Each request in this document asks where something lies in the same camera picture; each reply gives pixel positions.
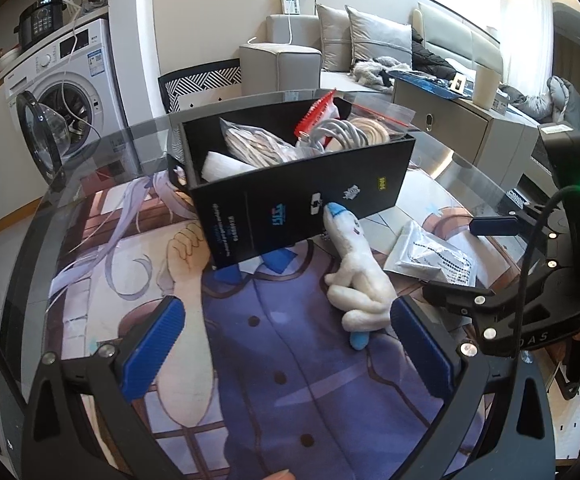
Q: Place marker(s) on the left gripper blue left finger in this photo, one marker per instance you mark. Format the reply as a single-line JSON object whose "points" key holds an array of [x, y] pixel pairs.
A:
{"points": [[144, 350]]}

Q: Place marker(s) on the white cylinder candle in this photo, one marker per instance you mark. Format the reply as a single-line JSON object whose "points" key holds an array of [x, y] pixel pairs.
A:
{"points": [[485, 87]]}

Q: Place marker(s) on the white washing machine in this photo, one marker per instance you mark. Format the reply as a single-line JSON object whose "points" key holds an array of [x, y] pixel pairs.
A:
{"points": [[65, 96]]}

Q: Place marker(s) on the clear printed plastic bag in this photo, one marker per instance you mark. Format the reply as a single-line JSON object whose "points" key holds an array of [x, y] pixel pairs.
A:
{"points": [[424, 256]]}

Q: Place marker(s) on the beige drawer cabinet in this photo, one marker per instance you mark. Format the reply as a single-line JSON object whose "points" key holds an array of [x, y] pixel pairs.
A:
{"points": [[500, 145]]}

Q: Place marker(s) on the grey cushion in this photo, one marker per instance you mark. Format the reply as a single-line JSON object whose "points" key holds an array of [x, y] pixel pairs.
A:
{"points": [[374, 37]]}

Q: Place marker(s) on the black pressure cooker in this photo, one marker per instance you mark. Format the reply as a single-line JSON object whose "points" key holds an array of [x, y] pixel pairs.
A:
{"points": [[38, 21]]}

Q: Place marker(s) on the grey furry cloth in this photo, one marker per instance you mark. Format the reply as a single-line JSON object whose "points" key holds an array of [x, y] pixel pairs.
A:
{"points": [[378, 71]]}

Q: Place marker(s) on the beige sofa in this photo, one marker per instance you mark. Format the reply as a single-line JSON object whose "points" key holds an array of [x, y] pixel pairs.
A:
{"points": [[310, 51]]}

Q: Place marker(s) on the grey puffer jacket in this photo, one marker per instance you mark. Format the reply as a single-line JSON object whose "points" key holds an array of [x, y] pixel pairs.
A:
{"points": [[560, 102]]}

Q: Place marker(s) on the white bowl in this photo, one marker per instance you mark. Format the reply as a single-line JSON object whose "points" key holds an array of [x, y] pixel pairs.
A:
{"points": [[7, 57]]}

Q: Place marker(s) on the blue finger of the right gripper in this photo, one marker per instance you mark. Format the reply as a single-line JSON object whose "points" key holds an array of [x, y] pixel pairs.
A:
{"points": [[494, 226], [457, 299]]}

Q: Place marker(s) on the black patterned chair back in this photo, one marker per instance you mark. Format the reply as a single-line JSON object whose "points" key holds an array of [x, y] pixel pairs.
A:
{"points": [[202, 84]]}

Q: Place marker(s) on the black cardboard box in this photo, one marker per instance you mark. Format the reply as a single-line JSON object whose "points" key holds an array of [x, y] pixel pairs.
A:
{"points": [[250, 214]]}

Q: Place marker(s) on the black jacket on sofa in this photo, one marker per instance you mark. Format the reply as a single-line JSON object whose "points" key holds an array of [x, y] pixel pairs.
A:
{"points": [[428, 62]]}

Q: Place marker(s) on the person's right hand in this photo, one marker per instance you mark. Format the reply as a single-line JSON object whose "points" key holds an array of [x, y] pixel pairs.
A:
{"points": [[281, 475]]}

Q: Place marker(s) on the blue tray on cabinet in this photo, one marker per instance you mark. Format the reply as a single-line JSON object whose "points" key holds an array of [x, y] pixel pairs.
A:
{"points": [[430, 82]]}

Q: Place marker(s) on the bagged adidas striped socks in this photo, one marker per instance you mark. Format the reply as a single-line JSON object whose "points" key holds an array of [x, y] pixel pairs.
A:
{"points": [[256, 146]]}

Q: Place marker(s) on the beige cushion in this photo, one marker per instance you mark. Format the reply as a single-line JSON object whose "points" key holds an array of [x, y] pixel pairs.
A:
{"points": [[336, 42]]}

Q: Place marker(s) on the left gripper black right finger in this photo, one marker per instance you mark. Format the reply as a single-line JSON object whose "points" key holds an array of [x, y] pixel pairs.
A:
{"points": [[428, 346]]}

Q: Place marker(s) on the red white snack packet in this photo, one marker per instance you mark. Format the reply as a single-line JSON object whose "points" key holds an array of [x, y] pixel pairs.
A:
{"points": [[324, 108]]}

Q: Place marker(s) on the white blue plush toy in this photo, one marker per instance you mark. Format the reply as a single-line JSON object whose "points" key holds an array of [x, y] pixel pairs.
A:
{"points": [[359, 288]]}

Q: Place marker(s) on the white foam piece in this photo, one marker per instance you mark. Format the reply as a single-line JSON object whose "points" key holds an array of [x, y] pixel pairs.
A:
{"points": [[218, 166]]}

